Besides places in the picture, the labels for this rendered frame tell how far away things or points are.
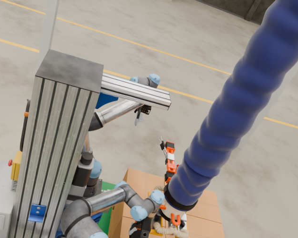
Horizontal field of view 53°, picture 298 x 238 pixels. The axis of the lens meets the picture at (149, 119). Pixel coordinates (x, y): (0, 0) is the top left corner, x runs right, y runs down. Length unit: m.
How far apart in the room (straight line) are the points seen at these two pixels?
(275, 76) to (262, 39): 0.18
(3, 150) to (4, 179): 1.91
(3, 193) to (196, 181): 1.06
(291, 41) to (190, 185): 0.95
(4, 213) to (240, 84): 1.32
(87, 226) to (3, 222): 0.67
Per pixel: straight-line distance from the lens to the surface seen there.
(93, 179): 1.97
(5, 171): 1.89
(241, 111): 1.52
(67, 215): 1.25
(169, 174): 2.24
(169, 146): 2.48
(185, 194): 1.87
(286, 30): 1.40
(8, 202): 1.75
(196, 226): 2.96
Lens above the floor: 2.64
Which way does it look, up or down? 33 degrees down
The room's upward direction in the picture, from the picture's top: 24 degrees clockwise
